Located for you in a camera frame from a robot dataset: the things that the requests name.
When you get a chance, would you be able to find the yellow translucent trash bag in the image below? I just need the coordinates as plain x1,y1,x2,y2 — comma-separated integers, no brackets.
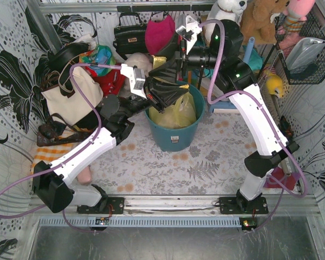
148,54,197,129

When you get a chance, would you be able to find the teal plastic trash bin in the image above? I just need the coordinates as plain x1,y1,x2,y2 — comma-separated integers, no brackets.
145,85,205,152

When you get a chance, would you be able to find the light blue floor squeegee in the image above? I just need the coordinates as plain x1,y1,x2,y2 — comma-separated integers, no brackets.
209,37,255,114

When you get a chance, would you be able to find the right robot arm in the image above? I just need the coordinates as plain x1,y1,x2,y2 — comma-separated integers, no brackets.
150,15,299,215

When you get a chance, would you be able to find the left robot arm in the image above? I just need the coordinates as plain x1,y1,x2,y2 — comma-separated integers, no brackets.
32,77,190,213

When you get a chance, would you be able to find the colourful print bag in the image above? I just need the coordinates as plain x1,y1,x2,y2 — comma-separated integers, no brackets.
79,45,116,77

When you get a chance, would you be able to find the cream canvas tote bag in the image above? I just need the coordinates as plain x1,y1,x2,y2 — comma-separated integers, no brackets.
42,67,103,125

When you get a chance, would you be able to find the brown leather bag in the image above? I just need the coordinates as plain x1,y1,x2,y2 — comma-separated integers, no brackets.
37,113,92,147

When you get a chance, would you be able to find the magenta cloth hat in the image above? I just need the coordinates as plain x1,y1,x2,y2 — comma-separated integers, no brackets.
145,15,175,55

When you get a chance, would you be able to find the white plush lamb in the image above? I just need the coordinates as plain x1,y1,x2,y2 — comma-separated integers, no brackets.
123,53,153,90

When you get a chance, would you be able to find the black leather handbag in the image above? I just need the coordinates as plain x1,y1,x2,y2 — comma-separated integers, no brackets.
113,12,148,60

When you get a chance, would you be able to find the white plush dog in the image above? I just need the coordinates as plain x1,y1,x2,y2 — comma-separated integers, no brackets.
203,0,247,44

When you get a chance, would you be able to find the brown teddy bear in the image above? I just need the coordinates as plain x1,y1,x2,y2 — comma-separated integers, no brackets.
240,0,289,42

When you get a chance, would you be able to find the yellow plush duck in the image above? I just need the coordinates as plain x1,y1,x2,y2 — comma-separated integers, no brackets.
263,67,284,98

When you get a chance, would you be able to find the pink sponge block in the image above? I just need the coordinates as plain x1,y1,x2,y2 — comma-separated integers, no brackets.
76,166,92,185

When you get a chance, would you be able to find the orange checkered towel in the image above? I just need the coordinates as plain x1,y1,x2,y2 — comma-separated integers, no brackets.
30,144,73,175

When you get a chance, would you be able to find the silver foil pouch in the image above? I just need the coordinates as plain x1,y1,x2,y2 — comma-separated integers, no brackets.
285,37,325,70

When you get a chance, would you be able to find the pink plush toy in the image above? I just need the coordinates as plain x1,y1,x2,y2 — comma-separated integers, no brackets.
282,0,315,32

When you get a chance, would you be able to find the purple orange sock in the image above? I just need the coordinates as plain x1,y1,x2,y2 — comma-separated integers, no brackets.
264,166,300,191

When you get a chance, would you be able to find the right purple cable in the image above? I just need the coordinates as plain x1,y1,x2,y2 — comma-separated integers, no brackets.
199,18,307,233

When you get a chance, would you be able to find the purple cable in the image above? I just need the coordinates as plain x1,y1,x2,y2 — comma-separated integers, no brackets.
0,63,122,233
199,18,307,233

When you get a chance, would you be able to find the bristle broom with handle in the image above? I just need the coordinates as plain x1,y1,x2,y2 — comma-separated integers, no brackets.
260,87,291,176

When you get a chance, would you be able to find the black wire basket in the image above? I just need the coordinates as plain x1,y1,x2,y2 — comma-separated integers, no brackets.
275,13,325,85

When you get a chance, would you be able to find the aluminium front rail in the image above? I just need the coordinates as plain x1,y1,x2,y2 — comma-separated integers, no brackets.
29,193,322,216

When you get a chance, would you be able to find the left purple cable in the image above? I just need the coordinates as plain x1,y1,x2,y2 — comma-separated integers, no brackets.
0,63,122,233

